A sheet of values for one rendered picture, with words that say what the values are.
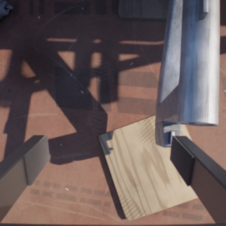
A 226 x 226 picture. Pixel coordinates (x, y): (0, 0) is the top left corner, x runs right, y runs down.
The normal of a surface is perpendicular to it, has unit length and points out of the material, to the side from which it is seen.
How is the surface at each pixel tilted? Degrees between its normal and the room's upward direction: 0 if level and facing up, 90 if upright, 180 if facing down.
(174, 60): 29
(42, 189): 0
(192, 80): 34
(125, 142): 0
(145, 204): 0
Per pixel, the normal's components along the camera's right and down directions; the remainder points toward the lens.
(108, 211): -0.11, -0.16
